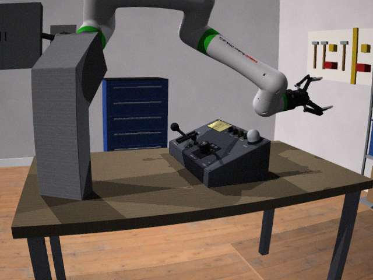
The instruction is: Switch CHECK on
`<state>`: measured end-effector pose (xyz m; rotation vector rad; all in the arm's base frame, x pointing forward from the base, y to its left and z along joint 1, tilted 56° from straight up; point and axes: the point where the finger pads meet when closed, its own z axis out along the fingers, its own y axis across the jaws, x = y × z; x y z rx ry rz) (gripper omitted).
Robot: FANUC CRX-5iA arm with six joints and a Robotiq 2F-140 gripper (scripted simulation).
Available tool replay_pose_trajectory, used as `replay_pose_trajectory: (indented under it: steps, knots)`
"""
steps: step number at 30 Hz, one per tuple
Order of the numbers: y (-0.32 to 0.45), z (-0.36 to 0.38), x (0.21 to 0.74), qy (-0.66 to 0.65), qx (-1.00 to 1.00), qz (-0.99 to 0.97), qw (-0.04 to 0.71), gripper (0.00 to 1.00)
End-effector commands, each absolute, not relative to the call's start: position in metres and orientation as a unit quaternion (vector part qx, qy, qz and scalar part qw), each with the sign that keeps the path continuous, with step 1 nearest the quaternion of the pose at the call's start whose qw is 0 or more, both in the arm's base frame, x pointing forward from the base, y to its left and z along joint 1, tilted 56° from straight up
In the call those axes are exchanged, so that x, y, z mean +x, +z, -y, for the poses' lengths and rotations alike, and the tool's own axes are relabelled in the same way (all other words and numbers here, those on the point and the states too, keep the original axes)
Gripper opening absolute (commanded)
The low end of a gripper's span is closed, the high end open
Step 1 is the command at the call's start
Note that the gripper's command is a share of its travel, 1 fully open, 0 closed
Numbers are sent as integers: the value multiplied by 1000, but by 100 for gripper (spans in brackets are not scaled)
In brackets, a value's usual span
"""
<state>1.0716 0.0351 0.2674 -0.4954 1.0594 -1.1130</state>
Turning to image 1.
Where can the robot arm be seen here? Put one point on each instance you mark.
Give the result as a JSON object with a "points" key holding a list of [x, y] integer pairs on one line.
{"points": [[272, 97]]}

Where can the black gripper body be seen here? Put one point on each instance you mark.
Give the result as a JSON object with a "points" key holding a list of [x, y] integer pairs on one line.
{"points": [[299, 97]]}

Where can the dark grey control console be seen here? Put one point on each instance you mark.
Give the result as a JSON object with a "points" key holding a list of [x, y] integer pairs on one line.
{"points": [[220, 154]]}

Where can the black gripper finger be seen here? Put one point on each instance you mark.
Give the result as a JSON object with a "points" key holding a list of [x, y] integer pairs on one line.
{"points": [[309, 80], [315, 108]]}

